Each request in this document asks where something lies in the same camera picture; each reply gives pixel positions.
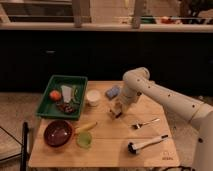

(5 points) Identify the black chair frame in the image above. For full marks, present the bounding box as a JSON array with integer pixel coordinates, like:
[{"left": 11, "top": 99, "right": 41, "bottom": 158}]
[{"left": 20, "top": 122, "right": 29, "bottom": 171}]

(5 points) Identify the silver fork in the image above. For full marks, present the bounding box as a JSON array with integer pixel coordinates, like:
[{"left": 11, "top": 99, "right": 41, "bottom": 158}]
[{"left": 131, "top": 118, "right": 160, "bottom": 129}]

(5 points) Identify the green plastic tray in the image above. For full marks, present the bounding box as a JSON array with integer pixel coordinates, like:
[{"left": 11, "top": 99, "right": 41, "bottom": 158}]
[{"left": 36, "top": 75, "right": 87, "bottom": 120}]

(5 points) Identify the orange fruit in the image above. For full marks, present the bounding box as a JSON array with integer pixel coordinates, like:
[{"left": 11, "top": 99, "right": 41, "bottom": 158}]
[{"left": 49, "top": 90, "right": 62, "bottom": 101}]

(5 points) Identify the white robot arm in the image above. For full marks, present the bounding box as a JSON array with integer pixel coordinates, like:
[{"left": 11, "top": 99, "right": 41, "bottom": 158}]
[{"left": 112, "top": 67, "right": 213, "bottom": 171}]

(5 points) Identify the dark red bowl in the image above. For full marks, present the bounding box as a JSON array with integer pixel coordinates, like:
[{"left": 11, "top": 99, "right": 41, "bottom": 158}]
[{"left": 43, "top": 120, "right": 74, "bottom": 147}]

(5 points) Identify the yellow banana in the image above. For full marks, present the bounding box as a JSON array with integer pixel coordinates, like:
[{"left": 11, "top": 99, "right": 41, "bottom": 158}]
[{"left": 75, "top": 122, "right": 97, "bottom": 134}]

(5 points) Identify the white cup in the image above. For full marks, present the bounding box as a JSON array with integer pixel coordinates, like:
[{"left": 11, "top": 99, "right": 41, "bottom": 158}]
[{"left": 86, "top": 90, "right": 101, "bottom": 107}]

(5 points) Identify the white handled black brush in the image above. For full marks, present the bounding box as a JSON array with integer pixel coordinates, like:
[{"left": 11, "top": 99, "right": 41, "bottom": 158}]
[{"left": 128, "top": 135, "right": 168, "bottom": 154}]

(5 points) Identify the black cable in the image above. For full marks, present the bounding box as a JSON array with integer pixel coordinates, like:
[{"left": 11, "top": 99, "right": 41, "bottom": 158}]
[{"left": 0, "top": 126, "right": 24, "bottom": 164}]

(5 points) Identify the green plastic cup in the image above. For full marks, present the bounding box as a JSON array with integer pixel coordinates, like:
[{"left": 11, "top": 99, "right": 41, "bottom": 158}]
[{"left": 76, "top": 132, "right": 92, "bottom": 149}]

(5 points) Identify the green chili pepper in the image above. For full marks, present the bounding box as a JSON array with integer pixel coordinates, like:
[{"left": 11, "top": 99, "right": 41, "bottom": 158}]
[{"left": 72, "top": 86, "right": 80, "bottom": 104}]

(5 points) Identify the blue sponge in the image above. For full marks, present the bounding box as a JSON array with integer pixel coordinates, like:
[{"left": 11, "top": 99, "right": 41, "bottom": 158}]
[{"left": 105, "top": 85, "right": 120, "bottom": 100}]

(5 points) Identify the dark brown chocolate cookie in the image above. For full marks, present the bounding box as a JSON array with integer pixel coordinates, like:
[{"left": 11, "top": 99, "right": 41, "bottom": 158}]
[{"left": 56, "top": 103, "right": 76, "bottom": 114}]

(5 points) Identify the white folded cloth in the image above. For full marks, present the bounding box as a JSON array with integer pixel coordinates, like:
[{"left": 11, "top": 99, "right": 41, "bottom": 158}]
[{"left": 61, "top": 85, "right": 72, "bottom": 103}]

